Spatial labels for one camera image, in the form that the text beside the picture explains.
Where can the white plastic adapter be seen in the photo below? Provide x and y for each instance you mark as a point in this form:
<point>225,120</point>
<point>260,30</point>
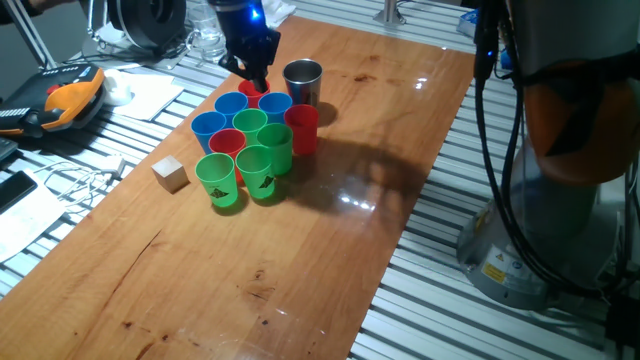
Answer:
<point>117,87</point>

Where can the wooden work board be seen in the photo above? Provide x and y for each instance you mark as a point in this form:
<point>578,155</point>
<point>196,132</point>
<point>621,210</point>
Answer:
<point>250,275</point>

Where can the white tissue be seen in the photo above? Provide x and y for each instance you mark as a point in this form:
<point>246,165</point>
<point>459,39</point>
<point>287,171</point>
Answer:
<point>277,11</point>

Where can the grey metal stand leg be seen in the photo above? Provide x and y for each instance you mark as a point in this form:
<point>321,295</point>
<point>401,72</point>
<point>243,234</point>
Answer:
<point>95,22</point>
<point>30,35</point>

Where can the stainless steel cup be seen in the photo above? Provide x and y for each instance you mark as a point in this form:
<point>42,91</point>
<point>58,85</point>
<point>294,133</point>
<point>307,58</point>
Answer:
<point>302,87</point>

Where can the small wooden cube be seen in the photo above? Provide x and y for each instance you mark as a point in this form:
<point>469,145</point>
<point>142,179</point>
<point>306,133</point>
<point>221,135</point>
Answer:
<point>170,175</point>

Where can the aluminium frame beam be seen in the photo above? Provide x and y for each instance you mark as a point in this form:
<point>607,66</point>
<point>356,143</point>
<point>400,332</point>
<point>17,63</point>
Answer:
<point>389,12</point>

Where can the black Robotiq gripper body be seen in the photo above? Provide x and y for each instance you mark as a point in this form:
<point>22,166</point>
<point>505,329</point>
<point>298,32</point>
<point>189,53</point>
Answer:
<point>245,30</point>

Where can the black smartphone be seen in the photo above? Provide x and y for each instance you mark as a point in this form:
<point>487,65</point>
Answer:
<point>15,190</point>

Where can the black round spool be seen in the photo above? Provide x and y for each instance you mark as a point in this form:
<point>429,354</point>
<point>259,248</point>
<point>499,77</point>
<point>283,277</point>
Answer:
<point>145,22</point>

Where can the orange black teach pendant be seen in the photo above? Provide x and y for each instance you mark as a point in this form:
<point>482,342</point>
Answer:
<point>65,100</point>

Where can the clear glass beaker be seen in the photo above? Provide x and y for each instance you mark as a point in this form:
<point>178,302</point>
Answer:
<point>207,37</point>

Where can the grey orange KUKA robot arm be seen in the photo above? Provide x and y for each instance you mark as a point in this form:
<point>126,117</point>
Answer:
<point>565,125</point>

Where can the white paper sheet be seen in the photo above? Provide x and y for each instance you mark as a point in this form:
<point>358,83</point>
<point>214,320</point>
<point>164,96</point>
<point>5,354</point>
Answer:
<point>30,225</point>
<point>147,95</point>

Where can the blue plastic cup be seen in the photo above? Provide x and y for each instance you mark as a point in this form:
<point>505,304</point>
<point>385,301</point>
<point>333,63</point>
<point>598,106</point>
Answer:
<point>230,105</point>
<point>207,130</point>
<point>275,107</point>

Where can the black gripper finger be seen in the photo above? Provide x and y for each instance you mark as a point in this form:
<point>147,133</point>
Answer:
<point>232,62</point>
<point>261,80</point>

